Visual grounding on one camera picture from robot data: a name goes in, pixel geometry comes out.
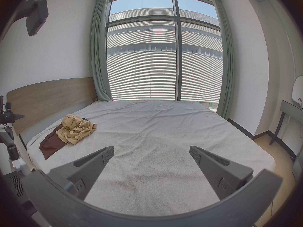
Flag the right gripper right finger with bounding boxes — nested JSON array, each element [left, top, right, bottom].
[[189, 146, 254, 201]]

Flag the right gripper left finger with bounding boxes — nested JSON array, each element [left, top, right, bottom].
[[48, 146, 114, 201]]

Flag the tan shorts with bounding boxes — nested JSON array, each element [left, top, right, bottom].
[[55, 114, 97, 146]]

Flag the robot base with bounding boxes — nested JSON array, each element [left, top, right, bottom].
[[2, 168, 39, 222]]

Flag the bed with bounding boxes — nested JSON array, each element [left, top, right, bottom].
[[7, 78, 277, 216]]

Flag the brown garment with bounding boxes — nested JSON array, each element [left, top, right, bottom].
[[39, 125, 70, 160]]

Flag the grey small table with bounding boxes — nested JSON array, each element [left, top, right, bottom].
[[269, 99, 303, 155]]

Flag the round white mirror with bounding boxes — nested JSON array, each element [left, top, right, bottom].
[[292, 76, 303, 108]]

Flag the window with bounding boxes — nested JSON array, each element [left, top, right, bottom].
[[105, 0, 224, 114]]

